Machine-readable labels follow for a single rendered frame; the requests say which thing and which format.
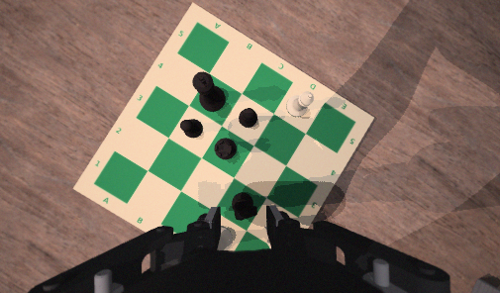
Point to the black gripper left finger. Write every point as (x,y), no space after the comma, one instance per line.
(120,267)

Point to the green and cream chessboard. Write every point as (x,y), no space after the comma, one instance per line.
(148,172)

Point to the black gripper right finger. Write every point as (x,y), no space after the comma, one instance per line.
(386,268)

